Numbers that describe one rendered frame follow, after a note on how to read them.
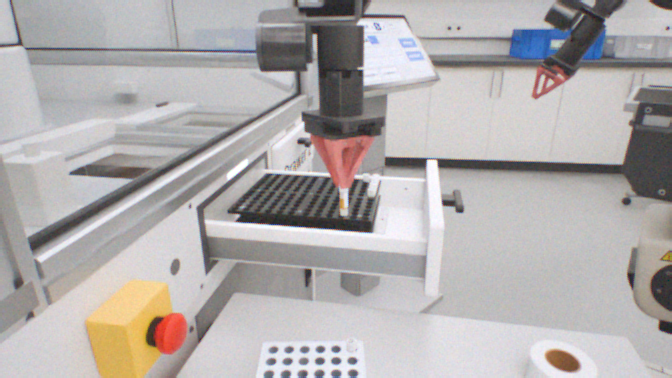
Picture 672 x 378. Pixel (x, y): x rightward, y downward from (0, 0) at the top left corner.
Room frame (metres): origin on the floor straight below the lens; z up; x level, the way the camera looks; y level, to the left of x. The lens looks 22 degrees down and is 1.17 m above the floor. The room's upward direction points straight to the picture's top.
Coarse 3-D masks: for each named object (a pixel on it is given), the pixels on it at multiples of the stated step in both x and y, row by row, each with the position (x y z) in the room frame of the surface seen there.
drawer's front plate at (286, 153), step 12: (300, 132) 1.01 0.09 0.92; (276, 144) 0.87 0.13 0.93; (288, 144) 0.91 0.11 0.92; (312, 144) 1.12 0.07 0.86; (276, 156) 0.84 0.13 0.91; (288, 156) 0.90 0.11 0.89; (300, 156) 1.00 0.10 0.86; (312, 156) 1.12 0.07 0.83; (276, 168) 0.84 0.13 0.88; (300, 168) 0.99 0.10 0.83
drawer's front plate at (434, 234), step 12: (432, 168) 0.70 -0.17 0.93; (432, 180) 0.64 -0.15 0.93; (432, 192) 0.59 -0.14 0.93; (432, 204) 0.54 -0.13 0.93; (432, 216) 0.50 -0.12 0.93; (432, 228) 0.48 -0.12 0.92; (432, 240) 0.48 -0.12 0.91; (432, 252) 0.48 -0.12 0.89; (432, 264) 0.48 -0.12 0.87; (432, 276) 0.48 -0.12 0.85; (432, 288) 0.48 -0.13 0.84
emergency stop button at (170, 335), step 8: (168, 320) 0.34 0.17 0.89; (176, 320) 0.34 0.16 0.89; (184, 320) 0.35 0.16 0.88; (160, 328) 0.33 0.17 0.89; (168, 328) 0.33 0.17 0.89; (176, 328) 0.34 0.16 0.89; (184, 328) 0.35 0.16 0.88; (160, 336) 0.32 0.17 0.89; (168, 336) 0.33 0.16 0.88; (176, 336) 0.33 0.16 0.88; (184, 336) 0.35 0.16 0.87; (160, 344) 0.32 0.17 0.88; (168, 344) 0.32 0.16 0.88; (176, 344) 0.33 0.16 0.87; (168, 352) 0.32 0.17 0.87
